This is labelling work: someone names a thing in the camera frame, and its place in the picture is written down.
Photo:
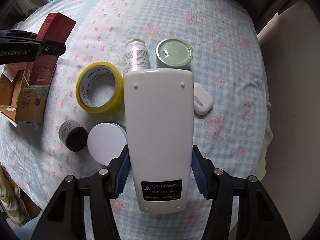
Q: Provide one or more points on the red carton box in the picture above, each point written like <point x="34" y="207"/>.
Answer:
<point x="54" y="32"/>

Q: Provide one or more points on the brown cardboard box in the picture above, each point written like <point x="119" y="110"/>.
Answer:
<point x="19" y="101"/>

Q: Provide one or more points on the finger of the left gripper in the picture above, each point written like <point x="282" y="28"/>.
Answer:
<point x="44" y="47"/>

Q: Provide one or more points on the white lid green jar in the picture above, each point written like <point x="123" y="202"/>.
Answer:
<point x="106" y="141"/>

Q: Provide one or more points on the green mattress pad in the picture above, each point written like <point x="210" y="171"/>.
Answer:
<point x="260" y="169"/>

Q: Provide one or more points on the small black cap jar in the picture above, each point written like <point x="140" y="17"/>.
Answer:
<point x="73" y="135"/>

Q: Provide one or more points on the yellow tape roll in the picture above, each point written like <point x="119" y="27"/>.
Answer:
<point x="99" y="89"/>

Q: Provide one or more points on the green round tin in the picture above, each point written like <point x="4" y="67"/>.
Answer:
<point x="174" y="53"/>

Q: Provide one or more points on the white earbuds case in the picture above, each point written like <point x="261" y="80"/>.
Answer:
<point x="203" y="102"/>

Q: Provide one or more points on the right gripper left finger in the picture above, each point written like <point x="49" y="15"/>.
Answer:
<point x="64" y="217"/>

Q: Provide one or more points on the white remote control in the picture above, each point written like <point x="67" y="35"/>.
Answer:
<point x="159" y="116"/>

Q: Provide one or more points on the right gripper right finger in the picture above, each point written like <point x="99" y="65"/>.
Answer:
<point x="258" y="217"/>

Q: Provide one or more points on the white pill bottle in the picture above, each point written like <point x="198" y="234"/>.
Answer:
<point x="136" y="56"/>

